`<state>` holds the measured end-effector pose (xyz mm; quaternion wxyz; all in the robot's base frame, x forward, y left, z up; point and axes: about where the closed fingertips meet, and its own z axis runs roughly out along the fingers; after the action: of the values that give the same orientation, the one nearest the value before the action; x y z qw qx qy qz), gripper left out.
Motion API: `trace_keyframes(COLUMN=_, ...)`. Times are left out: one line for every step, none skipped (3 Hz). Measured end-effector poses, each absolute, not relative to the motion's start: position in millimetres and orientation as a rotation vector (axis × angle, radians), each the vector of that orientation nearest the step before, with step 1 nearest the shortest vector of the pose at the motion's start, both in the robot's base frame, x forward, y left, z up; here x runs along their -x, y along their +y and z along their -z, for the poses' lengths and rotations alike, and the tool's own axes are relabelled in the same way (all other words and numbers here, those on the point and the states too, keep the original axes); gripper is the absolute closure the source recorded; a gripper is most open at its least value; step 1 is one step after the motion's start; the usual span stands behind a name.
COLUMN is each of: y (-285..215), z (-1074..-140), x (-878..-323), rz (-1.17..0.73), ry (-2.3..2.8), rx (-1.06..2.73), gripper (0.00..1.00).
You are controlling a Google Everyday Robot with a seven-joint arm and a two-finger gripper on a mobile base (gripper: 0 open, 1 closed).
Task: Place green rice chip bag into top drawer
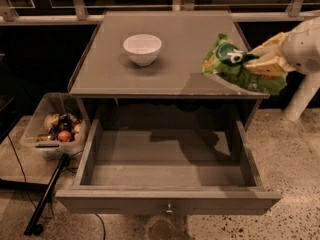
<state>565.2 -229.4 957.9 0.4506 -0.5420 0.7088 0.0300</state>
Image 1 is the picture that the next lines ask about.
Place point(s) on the black pole on floor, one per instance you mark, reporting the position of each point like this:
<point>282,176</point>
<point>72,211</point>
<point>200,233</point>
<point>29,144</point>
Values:
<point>33,227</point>

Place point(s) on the metal drawer knob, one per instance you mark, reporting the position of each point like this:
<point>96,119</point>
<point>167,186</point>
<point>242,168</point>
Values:
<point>169,211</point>

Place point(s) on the metal window railing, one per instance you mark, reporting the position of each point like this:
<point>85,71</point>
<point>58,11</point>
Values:
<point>36,12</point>

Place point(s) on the clear plastic storage bin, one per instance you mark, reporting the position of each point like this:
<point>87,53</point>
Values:
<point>55,112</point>

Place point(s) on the white diagonal support post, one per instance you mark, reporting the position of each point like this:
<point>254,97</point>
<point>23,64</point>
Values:
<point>302,97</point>

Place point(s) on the white ceramic bowl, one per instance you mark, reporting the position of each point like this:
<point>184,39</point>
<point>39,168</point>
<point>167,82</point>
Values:
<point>142,49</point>

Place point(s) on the green rice chip bag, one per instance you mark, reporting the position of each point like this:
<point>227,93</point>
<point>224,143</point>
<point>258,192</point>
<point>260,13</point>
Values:
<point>228,62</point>

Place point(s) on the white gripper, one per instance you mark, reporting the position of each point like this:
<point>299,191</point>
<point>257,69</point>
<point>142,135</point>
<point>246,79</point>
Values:
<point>302,50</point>

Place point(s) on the open grey top drawer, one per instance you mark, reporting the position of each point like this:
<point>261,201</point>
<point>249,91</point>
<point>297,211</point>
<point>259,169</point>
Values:
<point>140,171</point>

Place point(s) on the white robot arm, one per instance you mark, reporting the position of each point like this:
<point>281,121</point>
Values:
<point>296,50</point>

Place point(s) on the grey cabinet with top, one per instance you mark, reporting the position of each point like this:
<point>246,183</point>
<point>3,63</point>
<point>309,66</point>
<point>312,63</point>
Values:
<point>105,71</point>

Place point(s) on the red apple in bin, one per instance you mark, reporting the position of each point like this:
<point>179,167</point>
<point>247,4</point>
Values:
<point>64,136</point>

